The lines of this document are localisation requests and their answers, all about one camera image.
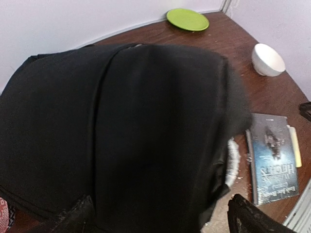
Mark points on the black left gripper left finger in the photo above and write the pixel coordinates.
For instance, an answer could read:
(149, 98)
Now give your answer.
(79, 219)

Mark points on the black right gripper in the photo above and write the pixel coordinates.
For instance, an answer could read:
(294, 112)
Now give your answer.
(305, 110)

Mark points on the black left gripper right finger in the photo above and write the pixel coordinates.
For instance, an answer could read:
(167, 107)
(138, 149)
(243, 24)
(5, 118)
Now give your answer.
(244, 217)

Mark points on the dark Wuthering Heights book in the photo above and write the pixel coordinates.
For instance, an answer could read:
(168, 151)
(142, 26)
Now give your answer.
(273, 167)

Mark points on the black student backpack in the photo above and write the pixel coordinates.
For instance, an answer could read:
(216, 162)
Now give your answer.
(141, 129)

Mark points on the yellow highlighter marker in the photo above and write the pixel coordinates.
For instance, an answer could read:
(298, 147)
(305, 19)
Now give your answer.
(295, 145)

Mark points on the white bowl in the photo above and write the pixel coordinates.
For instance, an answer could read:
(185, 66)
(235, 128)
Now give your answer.
(266, 61)

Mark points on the green plate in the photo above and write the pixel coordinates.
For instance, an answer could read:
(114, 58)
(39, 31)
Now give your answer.
(187, 19)

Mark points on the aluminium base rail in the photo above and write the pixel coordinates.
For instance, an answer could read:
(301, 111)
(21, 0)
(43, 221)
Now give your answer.
(299, 219)

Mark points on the right aluminium frame post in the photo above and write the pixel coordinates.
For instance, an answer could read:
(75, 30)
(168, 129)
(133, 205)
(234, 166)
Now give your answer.
(225, 5)

